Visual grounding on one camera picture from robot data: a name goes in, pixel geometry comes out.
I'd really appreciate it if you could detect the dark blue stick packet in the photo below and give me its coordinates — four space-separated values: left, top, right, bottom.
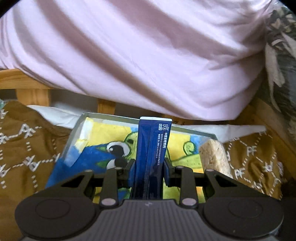
131 116 172 200

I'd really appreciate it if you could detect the rice cracker bar packet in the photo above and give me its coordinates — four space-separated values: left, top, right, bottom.
199 139 233 178

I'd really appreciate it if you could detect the grey tray with cartoon drawing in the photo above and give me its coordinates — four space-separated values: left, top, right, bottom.
47 116 214 200

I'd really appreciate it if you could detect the brown printed blanket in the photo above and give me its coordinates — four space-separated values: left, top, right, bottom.
1 101 286 240

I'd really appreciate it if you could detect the pink bed sheet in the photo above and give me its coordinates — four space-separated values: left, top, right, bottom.
1 1 273 121

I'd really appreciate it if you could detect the grey floral patterned fabric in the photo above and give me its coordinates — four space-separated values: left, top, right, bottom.
263 6 296 121

